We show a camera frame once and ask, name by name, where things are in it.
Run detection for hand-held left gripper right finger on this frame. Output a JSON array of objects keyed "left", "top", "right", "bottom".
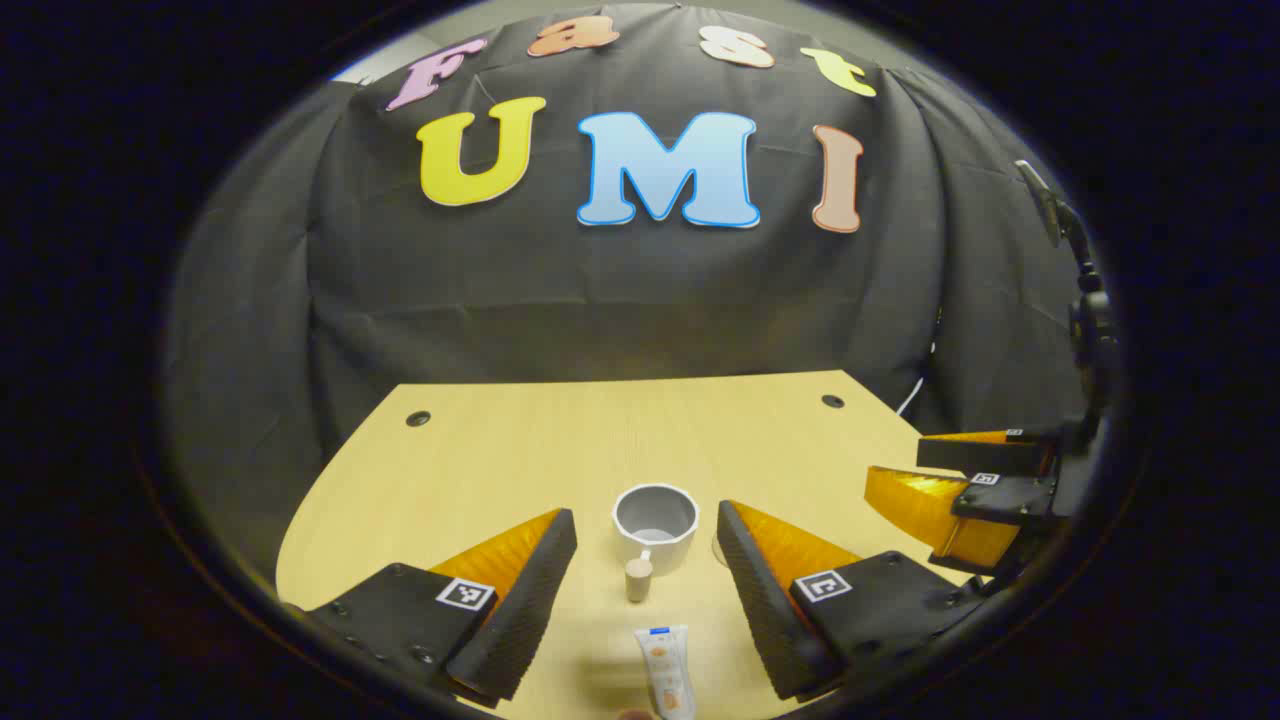
[{"left": 716, "top": 500, "right": 986, "bottom": 701}]

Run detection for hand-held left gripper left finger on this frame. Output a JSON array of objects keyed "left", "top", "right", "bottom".
[{"left": 285, "top": 508, "right": 578, "bottom": 711}]

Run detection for wooden desktop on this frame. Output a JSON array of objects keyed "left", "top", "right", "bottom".
[{"left": 275, "top": 370, "right": 986, "bottom": 720}]

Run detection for black backdrop cloth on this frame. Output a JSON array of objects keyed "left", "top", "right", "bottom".
[{"left": 160, "top": 0, "right": 1101, "bottom": 601}]

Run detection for white cup with wooden handle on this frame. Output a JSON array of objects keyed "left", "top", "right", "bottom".
[{"left": 612, "top": 484, "right": 700, "bottom": 604}]

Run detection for white toothpaste tube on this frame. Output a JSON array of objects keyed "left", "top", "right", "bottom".
[{"left": 633, "top": 625, "right": 697, "bottom": 720}]

